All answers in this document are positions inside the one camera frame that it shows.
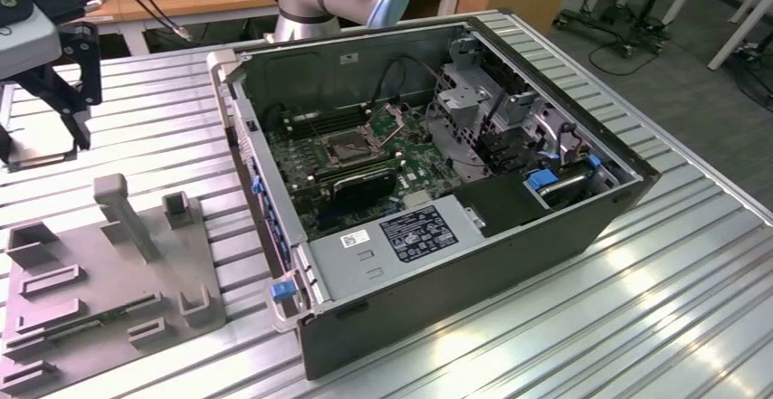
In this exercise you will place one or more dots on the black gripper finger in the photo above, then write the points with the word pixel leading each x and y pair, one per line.
pixel 4 145
pixel 84 69

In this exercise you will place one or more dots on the silver square CPU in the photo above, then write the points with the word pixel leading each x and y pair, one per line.
pixel 41 157

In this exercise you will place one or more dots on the CPU socket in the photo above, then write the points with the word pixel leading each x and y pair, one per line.
pixel 347 150

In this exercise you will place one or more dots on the wooden desk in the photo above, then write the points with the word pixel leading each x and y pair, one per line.
pixel 211 3

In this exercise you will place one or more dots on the grey parts rack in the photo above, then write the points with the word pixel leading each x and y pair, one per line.
pixel 108 272

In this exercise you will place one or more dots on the green RAM stick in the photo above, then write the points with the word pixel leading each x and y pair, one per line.
pixel 79 326

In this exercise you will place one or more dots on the green motherboard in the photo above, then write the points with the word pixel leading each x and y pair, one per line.
pixel 417 145

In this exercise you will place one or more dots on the silver chipset heatsink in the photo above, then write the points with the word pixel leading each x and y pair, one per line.
pixel 417 197

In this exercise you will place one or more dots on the grey power supply unit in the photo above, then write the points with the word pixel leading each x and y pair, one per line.
pixel 362 263

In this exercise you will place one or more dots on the metal drive cage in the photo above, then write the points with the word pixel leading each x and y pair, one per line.
pixel 465 96

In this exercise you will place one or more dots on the black plastic shroud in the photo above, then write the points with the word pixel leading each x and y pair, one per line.
pixel 501 204

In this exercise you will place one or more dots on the large blue latch clip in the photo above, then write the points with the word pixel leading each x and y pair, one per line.
pixel 539 181

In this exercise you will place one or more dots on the black open PC case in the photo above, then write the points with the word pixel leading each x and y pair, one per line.
pixel 453 317

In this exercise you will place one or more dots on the small blue clip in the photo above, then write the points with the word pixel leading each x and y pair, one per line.
pixel 591 162

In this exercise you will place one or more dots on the black wheeled stand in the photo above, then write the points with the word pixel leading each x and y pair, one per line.
pixel 640 28

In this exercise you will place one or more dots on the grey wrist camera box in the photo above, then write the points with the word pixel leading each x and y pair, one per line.
pixel 27 50

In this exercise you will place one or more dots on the white table frame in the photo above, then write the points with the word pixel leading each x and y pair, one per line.
pixel 733 32

